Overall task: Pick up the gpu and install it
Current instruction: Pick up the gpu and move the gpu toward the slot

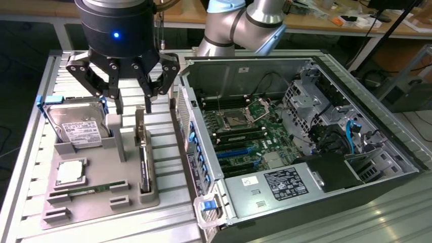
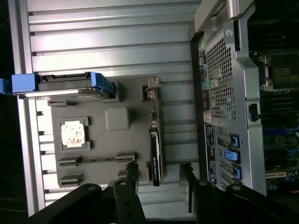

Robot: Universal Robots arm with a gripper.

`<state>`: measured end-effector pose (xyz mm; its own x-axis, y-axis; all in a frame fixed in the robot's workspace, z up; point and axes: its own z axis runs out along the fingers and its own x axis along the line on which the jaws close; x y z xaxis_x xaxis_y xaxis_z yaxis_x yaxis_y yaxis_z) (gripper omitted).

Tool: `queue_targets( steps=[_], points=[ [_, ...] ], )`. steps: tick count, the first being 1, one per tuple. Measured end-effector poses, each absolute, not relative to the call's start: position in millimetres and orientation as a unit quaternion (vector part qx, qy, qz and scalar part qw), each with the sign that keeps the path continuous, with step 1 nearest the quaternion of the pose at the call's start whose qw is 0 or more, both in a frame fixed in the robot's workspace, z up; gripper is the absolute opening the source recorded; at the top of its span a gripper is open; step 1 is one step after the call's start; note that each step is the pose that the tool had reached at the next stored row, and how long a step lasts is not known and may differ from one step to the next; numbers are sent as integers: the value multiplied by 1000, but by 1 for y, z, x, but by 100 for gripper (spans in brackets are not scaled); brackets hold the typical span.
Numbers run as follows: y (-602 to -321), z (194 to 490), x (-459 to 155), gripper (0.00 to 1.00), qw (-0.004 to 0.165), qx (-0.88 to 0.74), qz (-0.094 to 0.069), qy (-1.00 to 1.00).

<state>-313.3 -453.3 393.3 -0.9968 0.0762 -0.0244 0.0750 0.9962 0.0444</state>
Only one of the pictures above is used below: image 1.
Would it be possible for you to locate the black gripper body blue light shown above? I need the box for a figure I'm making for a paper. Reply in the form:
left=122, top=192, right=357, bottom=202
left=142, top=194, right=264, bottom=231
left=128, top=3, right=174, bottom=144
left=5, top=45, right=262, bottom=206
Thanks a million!
left=73, top=0, right=161, bottom=79

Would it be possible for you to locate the black wire bundle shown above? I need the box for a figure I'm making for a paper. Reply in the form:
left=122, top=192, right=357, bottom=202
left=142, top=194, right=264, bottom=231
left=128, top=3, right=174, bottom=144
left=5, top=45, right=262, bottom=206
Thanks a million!
left=308, top=124, right=348, bottom=155

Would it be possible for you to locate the perforated metal disk bay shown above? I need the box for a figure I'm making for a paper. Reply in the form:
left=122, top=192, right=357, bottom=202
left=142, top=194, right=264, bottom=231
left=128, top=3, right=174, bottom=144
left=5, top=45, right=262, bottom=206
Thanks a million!
left=281, top=79, right=333, bottom=152

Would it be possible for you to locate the CPU socket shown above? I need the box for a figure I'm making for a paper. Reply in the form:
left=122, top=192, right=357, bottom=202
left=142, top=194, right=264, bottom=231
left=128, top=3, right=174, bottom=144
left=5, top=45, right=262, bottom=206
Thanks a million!
left=221, top=108, right=250, bottom=131

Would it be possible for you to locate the dark grey equipment box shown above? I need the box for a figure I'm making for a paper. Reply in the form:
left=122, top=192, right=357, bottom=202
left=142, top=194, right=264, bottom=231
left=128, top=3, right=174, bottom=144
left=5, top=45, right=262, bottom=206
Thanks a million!
left=384, top=78, right=432, bottom=112

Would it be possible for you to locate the thin black arched wire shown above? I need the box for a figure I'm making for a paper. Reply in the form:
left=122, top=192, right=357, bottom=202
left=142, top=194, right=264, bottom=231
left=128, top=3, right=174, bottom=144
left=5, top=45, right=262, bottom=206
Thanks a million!
left=250, top=72, right=292, bottom=98

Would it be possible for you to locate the open metal socket cover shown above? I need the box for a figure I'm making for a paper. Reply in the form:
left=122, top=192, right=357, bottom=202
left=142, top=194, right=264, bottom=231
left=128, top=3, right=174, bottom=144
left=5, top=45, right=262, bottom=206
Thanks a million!
left=242, top=97, right=273, bottom=122

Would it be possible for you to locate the black expansion slot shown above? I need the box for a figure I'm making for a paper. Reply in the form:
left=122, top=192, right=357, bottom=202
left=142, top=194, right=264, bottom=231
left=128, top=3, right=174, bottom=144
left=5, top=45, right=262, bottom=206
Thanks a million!
left=221, top=161, right=260, bottom=172

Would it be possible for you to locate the RAM stick with grey label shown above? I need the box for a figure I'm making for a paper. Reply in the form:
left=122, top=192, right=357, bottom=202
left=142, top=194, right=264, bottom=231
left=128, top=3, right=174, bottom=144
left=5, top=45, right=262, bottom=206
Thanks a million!
left=214, top=132, right=266, bottom=144

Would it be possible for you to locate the black graphics card metal bracket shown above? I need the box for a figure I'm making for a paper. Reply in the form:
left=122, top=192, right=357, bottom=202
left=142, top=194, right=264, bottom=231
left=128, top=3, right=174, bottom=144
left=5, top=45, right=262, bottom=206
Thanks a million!
left=133, top=105, right=152, bottom=194

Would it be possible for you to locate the black stand pole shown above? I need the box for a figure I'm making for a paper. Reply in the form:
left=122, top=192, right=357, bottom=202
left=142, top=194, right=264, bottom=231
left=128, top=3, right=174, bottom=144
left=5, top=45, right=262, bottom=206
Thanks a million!
left=380, top=0, right=424, bottom=51

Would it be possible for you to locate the hard disk with blue carrier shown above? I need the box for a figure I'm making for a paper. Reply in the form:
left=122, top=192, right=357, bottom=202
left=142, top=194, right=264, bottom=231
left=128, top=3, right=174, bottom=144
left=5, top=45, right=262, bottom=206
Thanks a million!
left=34, top=93, right=112, bottom=149

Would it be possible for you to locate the blue data wire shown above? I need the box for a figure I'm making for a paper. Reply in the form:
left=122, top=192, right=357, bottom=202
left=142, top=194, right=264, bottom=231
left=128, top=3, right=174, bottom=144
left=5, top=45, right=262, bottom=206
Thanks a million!
left=344, top=118, right=361, bottom=155

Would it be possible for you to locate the black monitor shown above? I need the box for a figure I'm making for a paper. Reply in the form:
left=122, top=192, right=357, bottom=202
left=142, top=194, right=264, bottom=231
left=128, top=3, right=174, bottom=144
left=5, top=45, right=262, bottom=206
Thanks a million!
left=366, top=0, right=422, bottom=11

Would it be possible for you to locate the green motherboard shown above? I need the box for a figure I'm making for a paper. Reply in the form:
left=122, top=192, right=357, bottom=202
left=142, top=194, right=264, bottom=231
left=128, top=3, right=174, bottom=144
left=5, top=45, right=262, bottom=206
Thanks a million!
left=200, top=93, right=304, bottom=178

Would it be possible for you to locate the white and black desk item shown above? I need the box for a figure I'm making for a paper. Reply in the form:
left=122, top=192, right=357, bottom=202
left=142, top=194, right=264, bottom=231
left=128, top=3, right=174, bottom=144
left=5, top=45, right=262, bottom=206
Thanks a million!
left=332, top=14, right=382, bottom=28

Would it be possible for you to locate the wooden desk white frame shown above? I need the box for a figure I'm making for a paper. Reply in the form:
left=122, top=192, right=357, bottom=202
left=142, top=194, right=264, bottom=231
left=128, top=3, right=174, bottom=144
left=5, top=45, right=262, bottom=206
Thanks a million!
left=0, top=0, right=432, bottom=71

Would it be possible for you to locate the silver CPU chip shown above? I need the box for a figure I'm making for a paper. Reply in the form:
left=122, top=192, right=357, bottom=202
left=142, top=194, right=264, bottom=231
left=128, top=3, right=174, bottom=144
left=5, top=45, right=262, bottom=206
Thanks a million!
left=56, top=160, right=85, bottom=183

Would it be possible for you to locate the silver chipset heatsink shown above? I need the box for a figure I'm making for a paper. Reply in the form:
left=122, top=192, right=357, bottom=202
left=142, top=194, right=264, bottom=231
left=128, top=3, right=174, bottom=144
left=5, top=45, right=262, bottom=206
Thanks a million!
left=262, top=152, right=286, bottom=169

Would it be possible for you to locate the grey case handle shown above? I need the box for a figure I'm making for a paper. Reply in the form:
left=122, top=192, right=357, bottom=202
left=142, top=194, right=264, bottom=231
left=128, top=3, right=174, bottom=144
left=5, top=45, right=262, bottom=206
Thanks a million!
left=168, top=59, right=190, bottom=102

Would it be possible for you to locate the green RAM stick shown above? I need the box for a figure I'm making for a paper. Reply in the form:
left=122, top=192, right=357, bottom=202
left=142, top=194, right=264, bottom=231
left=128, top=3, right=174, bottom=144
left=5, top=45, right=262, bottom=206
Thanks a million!
left=49, top=182, right=124, bottom=198

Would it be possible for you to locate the black plastic shroud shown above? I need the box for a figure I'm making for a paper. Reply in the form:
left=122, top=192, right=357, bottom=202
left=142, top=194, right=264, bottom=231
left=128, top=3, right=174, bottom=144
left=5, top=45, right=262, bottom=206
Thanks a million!
left=292, top=154, right=365, bottom=194

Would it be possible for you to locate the blue expansion slot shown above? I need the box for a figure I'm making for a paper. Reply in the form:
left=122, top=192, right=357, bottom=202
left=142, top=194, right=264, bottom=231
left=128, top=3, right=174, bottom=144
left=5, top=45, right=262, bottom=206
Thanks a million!
left=214, top=148, right=252, bottom=159

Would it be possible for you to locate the clear case handle blue latch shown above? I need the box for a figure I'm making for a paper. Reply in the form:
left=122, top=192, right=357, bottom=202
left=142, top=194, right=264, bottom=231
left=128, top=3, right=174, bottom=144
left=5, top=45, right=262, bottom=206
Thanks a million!
left=192, top=193, right=226, bottom=230

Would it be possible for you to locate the open black PC case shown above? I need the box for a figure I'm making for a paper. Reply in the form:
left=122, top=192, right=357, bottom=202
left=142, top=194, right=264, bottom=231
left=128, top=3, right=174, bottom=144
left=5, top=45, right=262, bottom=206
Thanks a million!
left=168, top=54, right=422, bottom=243

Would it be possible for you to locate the grey power supply unit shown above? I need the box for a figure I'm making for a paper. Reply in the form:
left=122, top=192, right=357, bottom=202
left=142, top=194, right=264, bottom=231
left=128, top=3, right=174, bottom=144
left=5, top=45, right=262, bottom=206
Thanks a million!
left=222, top=161, right=326, bottom=220

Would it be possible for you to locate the grey plastic parts rack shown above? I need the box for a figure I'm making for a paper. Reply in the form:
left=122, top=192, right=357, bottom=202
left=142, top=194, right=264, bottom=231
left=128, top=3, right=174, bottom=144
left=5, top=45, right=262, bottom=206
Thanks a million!
left=38, top=113, right=161, bottom=230

